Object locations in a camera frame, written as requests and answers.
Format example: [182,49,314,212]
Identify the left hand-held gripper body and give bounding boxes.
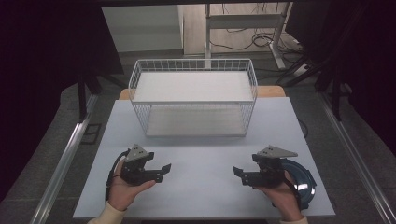
[120,143,156,187]

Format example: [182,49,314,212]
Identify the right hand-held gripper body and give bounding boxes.
[251,145,299,189]

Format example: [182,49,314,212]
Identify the person's left hand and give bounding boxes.
[107,160,157,212]

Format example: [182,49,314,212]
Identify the person's right hand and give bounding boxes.
[253,170,304,222]

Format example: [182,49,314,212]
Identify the dark blue round plate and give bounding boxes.
[280,158,318,211]

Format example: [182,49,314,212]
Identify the black metal stand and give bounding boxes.
[275,55,354,122]
[76,72,128,123]

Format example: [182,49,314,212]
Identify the white power strip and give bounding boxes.
[291,63,313,77]

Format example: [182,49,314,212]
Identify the black curtain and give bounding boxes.
[0,0,125,202]
[284,0,396,157]

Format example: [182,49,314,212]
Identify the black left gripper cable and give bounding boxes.
[105,148,131,203]

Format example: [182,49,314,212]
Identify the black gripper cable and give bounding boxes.
[105,148,131,203]
[283,174,304,211]

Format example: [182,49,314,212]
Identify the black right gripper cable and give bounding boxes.
[283,174,304,211]

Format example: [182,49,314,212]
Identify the black cable beside table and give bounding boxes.
[297,119,310,140]

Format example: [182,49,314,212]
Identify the black floor frame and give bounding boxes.
[80,122,103,146]

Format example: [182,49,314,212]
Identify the aluminium rail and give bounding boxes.
[318,92,396,224]
[29,92,100,224]

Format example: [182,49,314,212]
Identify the white wire two-tier rack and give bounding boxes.
[128,58,259,138]

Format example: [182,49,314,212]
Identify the black floor cables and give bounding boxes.
[208,27,309,64]

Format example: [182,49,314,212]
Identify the white desk frame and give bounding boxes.
[204,2,293,70]

